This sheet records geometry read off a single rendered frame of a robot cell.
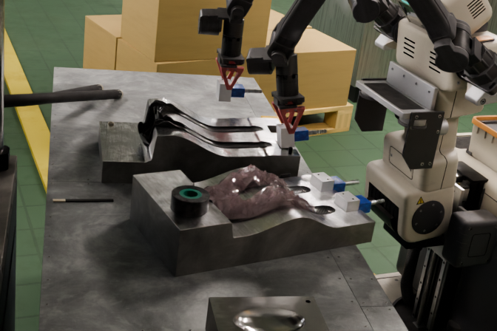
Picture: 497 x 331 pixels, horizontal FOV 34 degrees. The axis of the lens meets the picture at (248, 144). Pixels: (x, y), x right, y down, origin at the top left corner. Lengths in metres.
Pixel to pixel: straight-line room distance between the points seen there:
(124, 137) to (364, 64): 3.25
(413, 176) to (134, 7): 2.24
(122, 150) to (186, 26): 1.97
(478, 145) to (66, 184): 1.21
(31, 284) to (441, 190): 1.57
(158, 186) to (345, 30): 3.68
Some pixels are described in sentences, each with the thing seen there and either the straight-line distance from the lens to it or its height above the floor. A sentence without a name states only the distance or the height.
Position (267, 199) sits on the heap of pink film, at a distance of 1.81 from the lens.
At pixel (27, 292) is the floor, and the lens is 3.07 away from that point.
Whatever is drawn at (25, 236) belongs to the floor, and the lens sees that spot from 3.41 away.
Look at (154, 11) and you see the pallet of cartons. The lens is 3.94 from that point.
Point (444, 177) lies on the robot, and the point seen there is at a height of 0.84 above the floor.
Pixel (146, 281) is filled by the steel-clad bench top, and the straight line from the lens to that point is 1.67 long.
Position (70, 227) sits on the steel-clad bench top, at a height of 0.80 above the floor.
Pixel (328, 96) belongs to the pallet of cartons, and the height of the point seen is 0.23.
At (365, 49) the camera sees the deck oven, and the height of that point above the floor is 0.38.
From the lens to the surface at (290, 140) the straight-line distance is 2.12.
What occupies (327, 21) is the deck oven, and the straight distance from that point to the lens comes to 5.58.
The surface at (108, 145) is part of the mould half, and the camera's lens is 2.10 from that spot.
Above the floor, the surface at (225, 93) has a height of 0.93.
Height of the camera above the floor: 1.70
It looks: 23 degrees down
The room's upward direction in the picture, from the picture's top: 8 degrees clockwise
